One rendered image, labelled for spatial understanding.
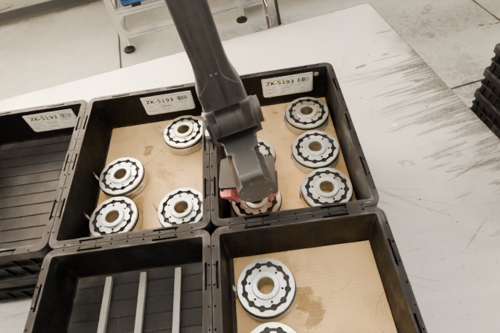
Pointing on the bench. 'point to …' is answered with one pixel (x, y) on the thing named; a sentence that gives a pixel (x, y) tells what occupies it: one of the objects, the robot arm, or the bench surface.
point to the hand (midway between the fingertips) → (252, 197)
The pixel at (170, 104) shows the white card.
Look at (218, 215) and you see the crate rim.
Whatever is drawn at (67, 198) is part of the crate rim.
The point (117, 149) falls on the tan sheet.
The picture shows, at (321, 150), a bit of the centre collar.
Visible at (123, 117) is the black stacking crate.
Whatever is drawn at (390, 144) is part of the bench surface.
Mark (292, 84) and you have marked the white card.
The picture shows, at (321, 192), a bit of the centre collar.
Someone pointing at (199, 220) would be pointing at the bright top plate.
